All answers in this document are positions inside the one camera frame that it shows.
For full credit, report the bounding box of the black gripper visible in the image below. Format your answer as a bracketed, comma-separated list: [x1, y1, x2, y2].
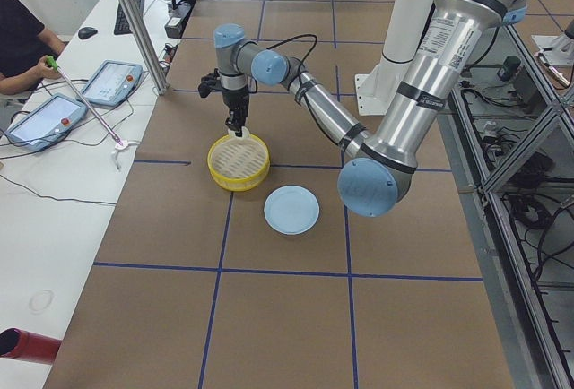
[222, 87, 249, 136]

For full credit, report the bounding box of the white steamed bun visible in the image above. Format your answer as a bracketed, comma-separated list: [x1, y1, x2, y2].
[228, 126, 250, 140]

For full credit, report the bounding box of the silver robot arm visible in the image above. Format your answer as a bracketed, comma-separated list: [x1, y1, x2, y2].
[213, 0, 526, 217]

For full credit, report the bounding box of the yellow bamboo steamer basket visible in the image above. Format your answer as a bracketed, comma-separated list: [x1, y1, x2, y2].
[207, 132, 270, 192]

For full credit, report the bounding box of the light blue plate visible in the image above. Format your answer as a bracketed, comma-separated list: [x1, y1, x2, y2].
[264, 185, 320, 235]

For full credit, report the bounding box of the far blue teach pendant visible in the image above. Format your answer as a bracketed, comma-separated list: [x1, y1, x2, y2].
[81, 60, 144, 108]

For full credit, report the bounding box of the blue teach pendant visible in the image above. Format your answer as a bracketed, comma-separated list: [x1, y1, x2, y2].
[6, 93, 88, 151]
[81, 60, 144, 108]

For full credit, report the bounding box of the black keyboard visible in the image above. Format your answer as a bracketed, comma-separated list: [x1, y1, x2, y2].
[113, 0, 146, 36]

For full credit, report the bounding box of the black computer mouse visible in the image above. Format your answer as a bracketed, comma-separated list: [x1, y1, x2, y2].
[77, 26, 98, 40]

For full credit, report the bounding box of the near blue teach pendant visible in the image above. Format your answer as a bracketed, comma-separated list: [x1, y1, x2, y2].
[6, 93, 88, 151]

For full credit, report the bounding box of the person in black shirt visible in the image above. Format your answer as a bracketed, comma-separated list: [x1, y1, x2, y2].
[1, 0, 65, 95]

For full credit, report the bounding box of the red cylinder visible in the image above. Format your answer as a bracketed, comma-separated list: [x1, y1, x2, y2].
[1, 328, 62, 365]

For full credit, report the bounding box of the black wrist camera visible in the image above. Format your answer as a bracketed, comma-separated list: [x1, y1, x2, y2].
[197, 70, 222, 99]

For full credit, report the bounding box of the aluminium frame post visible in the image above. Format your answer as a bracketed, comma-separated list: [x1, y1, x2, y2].
[118, 0, 168, 95]

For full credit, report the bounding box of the green handled grabber stick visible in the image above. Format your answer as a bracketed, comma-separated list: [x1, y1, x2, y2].
[45, 56, 140, 170]

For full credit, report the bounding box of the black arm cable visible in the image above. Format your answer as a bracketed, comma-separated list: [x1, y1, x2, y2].
[245, 33, 355, 148]

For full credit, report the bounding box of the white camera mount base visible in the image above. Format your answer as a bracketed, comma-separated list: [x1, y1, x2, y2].
[355, 68, 401, 116]

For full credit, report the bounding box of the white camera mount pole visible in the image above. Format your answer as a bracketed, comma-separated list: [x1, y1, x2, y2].
[381, 0, 433, 65]

